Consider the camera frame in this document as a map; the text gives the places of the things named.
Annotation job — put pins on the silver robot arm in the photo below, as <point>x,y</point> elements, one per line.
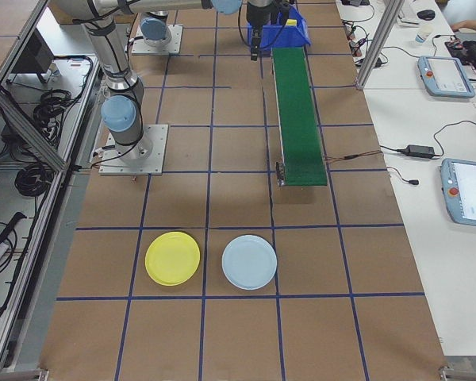
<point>154,29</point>
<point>111,67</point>

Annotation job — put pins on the bystander bare hand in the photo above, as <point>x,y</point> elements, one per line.
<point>462,26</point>

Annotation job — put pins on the light blue plastic plate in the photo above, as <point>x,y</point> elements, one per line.
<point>249,262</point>

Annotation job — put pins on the green conveyor belt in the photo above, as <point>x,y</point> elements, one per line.
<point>299,119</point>

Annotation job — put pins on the white paper cup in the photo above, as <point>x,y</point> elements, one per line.
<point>423,35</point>

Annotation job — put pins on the black power adapter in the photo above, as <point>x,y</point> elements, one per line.
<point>420,151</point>
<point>375,62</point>

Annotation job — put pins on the white square base plate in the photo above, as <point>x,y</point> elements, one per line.
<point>154,158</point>
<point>174,39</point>

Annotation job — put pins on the light blue teach pendant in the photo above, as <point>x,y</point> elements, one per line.
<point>446,77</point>
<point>472,194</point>

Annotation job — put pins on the yellow foam block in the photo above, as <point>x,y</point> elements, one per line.
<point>292,22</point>

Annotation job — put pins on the aluminium extrusion post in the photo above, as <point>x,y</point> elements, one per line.
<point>375,47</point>

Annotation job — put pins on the black computer mouse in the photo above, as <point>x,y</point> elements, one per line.
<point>426,14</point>

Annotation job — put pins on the V-shaped metal bar frame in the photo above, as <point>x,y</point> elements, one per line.
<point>28,133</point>

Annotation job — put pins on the aluminium extrusion bar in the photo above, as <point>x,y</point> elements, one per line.
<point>16,375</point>
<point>468,374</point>

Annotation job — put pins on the black box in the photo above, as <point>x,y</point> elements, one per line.
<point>33,55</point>

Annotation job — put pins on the yellow plastic plate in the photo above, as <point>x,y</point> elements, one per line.
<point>172,258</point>

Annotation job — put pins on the blue plastic storage bin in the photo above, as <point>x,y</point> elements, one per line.
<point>301,33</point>

